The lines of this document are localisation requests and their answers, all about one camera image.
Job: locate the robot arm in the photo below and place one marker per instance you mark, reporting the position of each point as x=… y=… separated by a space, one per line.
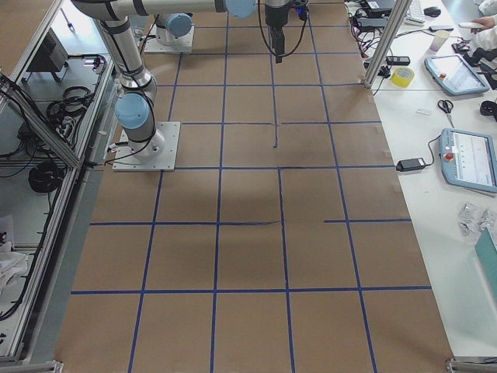
x=172 y=28
x=135 y=110

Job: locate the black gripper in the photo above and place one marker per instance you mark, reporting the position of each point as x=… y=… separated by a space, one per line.
x=276 y=17

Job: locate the blue teach pendant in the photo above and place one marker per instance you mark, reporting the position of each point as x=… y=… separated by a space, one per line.
x=468 y=159
x=454 y=75

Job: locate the aluminium frame post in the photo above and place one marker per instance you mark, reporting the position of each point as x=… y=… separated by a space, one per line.
x=395 y=20

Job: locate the yellow tape roll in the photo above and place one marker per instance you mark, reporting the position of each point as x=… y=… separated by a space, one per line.
x=402 y=77

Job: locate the blue teach pendant far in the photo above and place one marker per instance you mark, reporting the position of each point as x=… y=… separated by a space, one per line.
x=454 y=75

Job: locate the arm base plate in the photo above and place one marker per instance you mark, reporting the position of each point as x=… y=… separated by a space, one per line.
x=184 y=46
x=160 y=153

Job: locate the black handled scissors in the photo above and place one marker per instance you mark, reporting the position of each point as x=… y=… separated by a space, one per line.
x=446 y=106

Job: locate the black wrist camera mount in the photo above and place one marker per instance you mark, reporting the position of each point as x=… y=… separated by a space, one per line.
x=301 y=8

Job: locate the blue teach pendant near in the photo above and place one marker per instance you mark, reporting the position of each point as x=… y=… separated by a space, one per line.
x=468 y=159

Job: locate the black power adapter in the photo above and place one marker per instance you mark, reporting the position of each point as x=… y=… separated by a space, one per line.
x=408 y=165

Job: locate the white paper cup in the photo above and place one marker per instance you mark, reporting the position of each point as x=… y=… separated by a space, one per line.
x=439 y=39

